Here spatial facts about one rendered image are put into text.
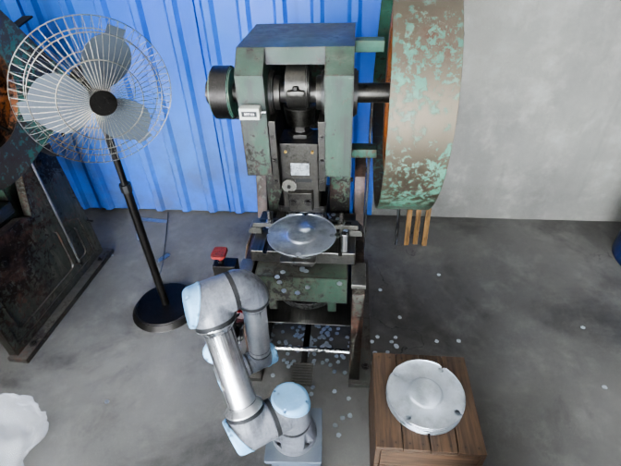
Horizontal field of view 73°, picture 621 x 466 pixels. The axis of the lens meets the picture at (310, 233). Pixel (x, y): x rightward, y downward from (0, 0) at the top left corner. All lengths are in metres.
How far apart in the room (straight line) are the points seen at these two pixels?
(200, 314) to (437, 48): 0.93
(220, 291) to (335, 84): 0.75
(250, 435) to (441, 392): 0.76
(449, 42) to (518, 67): 1.72
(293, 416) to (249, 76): 1.07
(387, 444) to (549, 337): 1.28
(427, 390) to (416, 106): 1.06
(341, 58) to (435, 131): 0.43
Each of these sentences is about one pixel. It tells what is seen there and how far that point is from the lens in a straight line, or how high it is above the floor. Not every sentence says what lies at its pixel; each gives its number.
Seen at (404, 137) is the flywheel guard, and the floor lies 1.35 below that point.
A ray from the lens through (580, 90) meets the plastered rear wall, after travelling 3.11.
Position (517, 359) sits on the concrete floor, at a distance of 2.48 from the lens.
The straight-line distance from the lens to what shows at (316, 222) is 1.82.
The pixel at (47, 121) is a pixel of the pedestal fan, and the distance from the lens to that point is 1.91.
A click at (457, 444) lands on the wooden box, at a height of 0.35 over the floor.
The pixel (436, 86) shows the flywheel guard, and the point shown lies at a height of 1.48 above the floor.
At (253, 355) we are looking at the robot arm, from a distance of 1.49.
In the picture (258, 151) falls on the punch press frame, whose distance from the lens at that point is 1.57.
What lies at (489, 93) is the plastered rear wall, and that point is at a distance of 2.93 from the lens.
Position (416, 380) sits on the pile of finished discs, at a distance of 1.78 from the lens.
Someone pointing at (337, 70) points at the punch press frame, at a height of 1.44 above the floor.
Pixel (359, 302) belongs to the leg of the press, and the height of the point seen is 0.57.
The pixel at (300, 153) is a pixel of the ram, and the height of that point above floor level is 1.13.
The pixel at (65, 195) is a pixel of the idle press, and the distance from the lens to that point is 2.92.
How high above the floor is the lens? 1.85
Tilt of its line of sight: 37 degrees down
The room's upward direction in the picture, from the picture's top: 2 degrees counter-clockwise
